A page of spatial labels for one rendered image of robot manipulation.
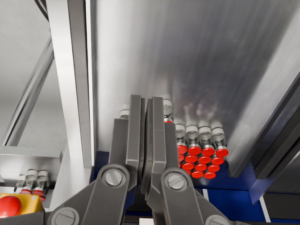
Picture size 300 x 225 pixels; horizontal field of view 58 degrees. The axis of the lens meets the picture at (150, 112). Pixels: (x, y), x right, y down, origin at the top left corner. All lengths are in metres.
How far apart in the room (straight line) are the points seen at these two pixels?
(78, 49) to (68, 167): 0.26
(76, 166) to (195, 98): 0.26
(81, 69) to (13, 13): 1.10
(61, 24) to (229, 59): 0.22
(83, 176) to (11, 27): 1.08
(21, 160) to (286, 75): 0.48
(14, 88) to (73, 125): 1.28
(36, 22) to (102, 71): 1.07
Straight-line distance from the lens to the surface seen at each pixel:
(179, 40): 0.35
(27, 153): 0.58
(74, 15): 0.32
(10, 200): 0.49
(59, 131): 1.93
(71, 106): 0.44
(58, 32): 0.36
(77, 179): 0.53
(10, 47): 1.56
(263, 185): 0.61
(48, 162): 0.58
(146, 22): 0.34
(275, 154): 0.54
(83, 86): 0.38
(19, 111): 0.87
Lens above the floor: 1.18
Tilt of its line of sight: 44 degrees down
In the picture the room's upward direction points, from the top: 180 degrees clockwise
